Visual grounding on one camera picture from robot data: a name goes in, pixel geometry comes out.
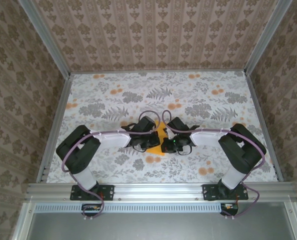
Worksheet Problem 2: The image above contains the slotted grey cable duct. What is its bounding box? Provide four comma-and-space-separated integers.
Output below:
34, 202, 223, 213

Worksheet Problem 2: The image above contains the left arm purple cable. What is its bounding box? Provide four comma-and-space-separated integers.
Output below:
61, 109, 162, 222

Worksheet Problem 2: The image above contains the aluminium side rail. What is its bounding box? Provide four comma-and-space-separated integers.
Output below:
245, 72, 284, 182
36, 73, 73, 183

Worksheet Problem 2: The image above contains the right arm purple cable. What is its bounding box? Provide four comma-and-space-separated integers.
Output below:
162, 109, 266, 221

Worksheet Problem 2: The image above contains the orange paper sheet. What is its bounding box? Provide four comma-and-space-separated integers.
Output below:
145, 120, 167, 158

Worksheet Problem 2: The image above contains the aluminium frame cross rail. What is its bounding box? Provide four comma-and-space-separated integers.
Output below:
25, 181, 297, 203

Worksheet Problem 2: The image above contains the aluminium upright post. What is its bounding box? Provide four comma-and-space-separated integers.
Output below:
19, 0, 72, 77
244, 0, 294, 76

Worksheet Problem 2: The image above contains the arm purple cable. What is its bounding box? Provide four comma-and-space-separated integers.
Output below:
162, 109, 266, 221
61, 109, 162, 222

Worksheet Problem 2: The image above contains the floral table cover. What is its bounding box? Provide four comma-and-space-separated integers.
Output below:
42, 71, 279, 184

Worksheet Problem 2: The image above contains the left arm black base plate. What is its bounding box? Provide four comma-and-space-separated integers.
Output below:
70, 184, 115, 201

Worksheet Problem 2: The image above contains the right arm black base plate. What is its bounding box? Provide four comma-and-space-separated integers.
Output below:
202, 184, 249, 201

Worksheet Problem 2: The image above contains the small circuit board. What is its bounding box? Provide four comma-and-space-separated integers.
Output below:
82, 203, 102, 217
220, 202, 240, 216

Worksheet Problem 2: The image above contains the grey metal panel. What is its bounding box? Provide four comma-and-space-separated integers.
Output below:
25, 202, 297, 240

